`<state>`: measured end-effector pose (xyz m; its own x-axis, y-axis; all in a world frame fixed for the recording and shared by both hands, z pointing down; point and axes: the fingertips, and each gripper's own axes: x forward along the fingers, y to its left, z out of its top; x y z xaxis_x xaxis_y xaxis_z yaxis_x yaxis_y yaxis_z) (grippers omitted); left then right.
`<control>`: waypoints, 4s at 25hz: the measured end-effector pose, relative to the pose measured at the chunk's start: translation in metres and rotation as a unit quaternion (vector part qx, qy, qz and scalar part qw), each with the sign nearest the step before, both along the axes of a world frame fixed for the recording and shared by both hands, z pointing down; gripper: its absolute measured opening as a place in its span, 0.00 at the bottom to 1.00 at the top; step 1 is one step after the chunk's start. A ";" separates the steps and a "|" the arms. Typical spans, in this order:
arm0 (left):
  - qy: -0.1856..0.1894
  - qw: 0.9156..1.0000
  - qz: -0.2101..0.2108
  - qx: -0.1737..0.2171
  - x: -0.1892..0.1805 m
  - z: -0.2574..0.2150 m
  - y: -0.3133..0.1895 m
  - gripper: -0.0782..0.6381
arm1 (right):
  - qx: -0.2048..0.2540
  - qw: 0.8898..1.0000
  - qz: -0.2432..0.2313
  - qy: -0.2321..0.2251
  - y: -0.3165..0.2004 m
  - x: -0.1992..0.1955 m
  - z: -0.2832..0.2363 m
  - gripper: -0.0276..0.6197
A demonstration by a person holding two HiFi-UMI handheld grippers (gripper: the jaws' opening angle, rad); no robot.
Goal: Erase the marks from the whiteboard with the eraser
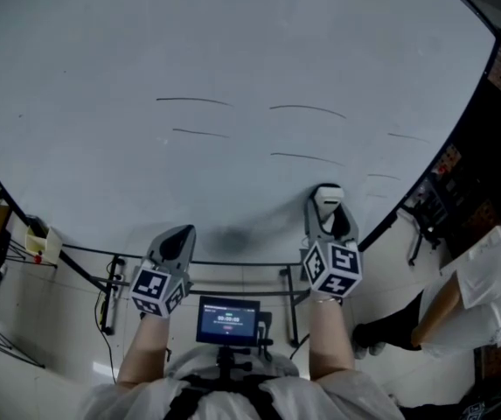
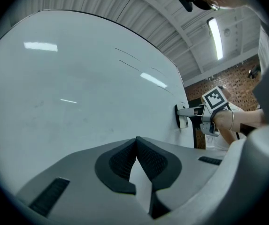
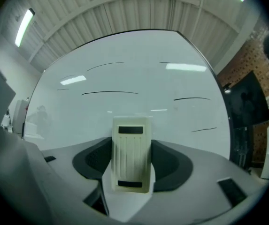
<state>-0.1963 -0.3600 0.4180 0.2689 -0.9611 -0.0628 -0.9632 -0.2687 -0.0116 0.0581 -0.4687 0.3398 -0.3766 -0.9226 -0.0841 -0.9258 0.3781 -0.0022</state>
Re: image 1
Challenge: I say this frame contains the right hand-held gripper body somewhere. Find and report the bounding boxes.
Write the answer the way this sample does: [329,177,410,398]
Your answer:
[300,233,364,299]

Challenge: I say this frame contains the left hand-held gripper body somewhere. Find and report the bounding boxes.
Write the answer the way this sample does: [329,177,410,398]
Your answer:
[128,255,195,319]

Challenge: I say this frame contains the white board eraser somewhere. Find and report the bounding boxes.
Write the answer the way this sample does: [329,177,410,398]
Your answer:
[312,183,345,232]

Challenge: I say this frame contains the large white whiteboard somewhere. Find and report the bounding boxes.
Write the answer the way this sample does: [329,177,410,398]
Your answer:
[0,0,498,267]

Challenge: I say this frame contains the person's left forearm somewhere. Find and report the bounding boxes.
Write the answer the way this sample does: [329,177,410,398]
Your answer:
[116,312,173,385]

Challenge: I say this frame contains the person's right forearm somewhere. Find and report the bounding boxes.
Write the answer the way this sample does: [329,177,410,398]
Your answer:
[308,293,358,381]

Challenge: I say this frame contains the black television stand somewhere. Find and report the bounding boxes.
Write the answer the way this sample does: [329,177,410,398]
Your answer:
[400,177,457,267]

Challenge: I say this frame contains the small black monitor screen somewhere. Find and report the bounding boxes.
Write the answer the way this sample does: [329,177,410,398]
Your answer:
[195,295,261,348]

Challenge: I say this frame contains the black box beside monitor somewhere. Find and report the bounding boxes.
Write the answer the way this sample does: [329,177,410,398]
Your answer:
[256,311,275,359]

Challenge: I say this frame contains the cream marker holder box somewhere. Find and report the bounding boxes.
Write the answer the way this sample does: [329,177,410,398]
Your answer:
[23,217,64,268]

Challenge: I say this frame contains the person's white shirt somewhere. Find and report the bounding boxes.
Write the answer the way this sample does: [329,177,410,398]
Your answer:
[77,350,405,420]

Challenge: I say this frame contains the large black television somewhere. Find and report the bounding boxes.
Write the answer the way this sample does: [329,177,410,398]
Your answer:
[449,74,501,235]

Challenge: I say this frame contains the long black floor cable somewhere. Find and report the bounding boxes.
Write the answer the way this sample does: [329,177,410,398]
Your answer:
[99,321,118,385]

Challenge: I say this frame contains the black monitor mount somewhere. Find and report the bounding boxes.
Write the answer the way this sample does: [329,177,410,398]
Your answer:
[213,346,254,383]

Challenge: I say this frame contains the black chest harness straps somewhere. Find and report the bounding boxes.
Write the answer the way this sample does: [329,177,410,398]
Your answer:
[164,374,287,420]

